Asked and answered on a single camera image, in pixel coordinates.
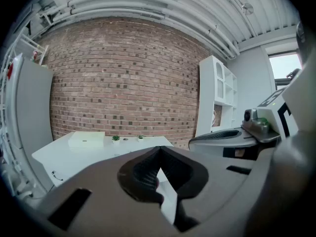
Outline round ceiling fixture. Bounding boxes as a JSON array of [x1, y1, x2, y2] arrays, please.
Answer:
[[241, 3, 254, 15]]

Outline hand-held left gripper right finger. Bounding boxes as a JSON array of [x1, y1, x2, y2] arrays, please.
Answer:
[[161, 146, 257, 232]]

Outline white flat box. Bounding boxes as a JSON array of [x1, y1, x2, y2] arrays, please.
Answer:
[[68, 131, 106, 148]]

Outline window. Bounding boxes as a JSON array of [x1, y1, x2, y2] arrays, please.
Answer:
[[268, 53, 303, 83]]

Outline person's left hand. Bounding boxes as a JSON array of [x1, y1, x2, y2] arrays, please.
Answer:
[[157, 176, 165, 205]]

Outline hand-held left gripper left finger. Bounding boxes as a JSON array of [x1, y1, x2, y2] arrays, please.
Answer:
[[34, 146, 178, 237]]

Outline white metal rack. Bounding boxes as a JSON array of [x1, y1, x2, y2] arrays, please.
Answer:
[[14, 32, 49, 66]]

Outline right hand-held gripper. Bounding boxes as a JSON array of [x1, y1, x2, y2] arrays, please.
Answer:
[[189, 87, 301, 160]]

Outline grey cabinet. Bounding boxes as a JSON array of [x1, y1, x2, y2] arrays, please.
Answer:
[[6, 53, 54, 158]]

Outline bundle of white ceiling pipes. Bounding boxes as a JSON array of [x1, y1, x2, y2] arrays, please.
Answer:
[[37, 0, 240, 60]]

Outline white shelf unit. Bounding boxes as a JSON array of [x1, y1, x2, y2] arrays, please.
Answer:
[[195, 55, 239, 138]]

